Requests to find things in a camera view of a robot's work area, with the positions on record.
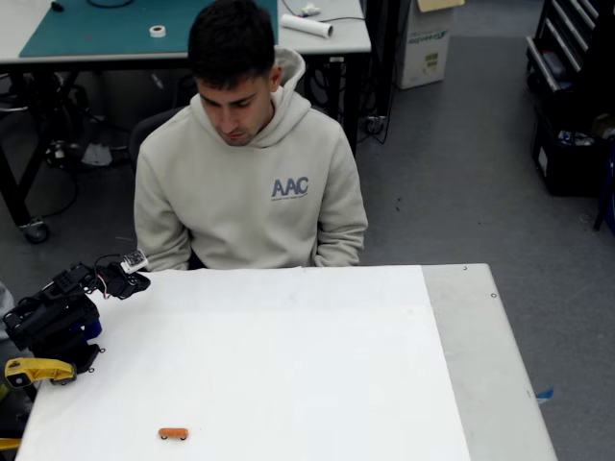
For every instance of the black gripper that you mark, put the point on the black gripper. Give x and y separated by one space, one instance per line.
130 283

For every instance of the small orange snack piece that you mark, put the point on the small orange snack piece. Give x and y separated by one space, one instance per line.
173 433

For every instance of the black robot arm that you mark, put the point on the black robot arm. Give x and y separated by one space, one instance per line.
53 322

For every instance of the black caster wheel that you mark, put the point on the black caster wheel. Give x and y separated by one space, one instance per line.
375 125
36 231

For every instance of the yellow black clamp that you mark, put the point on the yellow black clamp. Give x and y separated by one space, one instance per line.
38 371

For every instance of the person in grey clothing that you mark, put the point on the person in grey clothing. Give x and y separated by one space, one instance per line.
4 298

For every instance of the man in beige hoodie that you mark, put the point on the man in beige hoodie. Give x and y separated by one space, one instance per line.
250 206

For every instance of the white paper sheet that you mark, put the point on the white paper sheet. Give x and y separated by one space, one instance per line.
264 365

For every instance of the black office chair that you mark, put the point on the black office chair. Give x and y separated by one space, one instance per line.
144 132

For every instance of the white tape roll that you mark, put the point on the white tape roll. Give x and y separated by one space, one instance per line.
157 31

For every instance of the green cutting mat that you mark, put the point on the green cutting mat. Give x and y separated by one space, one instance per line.
96 29

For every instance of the white rolled paper tube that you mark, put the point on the white rolled paper tube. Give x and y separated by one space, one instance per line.
307 25

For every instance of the grey table with black legs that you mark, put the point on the grey table with black legs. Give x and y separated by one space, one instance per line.
336 41

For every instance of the small white tube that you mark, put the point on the small white tube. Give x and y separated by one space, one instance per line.
310 8

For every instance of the white cardboard box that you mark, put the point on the white cardboard box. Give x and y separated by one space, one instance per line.
425 53

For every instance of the blue tape scrap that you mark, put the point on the blue tape scrap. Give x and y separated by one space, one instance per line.
545 395

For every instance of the black storage bin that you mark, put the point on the black storage bin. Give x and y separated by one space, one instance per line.
567 163

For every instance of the black tool cart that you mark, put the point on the black tool cart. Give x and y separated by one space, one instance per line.
562 43

